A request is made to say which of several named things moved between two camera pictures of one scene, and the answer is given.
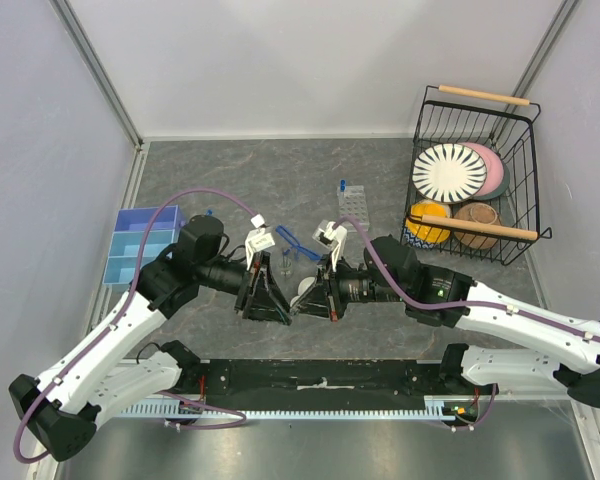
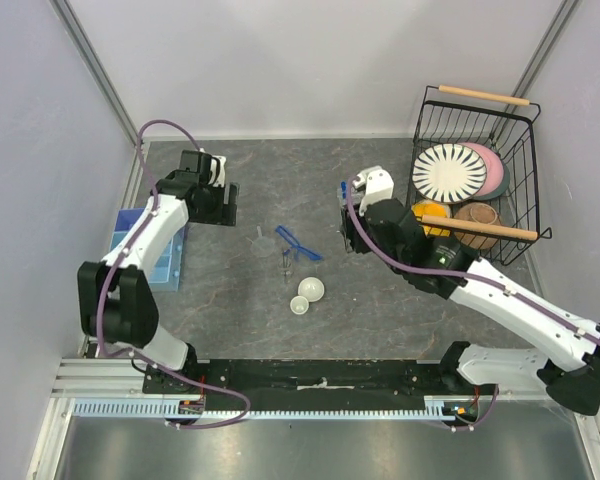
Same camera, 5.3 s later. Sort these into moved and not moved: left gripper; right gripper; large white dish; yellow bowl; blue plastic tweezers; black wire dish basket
Moved: left gripper; right gripper
Not moved: yellow bowl; black wire dish basket; large white dish; blue plastic tweezers
